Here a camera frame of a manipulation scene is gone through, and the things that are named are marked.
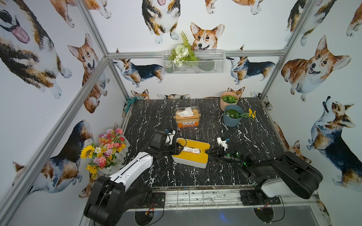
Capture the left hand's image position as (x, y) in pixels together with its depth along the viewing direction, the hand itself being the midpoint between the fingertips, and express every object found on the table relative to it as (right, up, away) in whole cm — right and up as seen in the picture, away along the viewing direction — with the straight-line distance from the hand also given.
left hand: (179, 143), depth 85 cm
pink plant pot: (+35, +30, +21) cm, 51 cm away
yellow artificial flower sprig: (+46, +18, +7) cm, 49 cm away
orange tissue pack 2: (+5, +18, +13) cm, 23 cm away
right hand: (+17, -1, -8) cm, 18 cm away
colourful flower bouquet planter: (-36, -3, -11) cm, 38 cm away
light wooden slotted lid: (+11, +19, +18) cm, 28 cm away
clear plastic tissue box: (+5, +12, +13) cm, 18 cm away
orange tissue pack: (+7, -3, -3) cm, 9 cm away
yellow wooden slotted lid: (+13, -6, -6) cm, 15 cm away
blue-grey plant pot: (+37, +16, +16) cm, 43 cm away
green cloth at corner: (-44, +29, +34) cm, 63 cm away
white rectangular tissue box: (+8, -11, -3) cm, 14 cm away
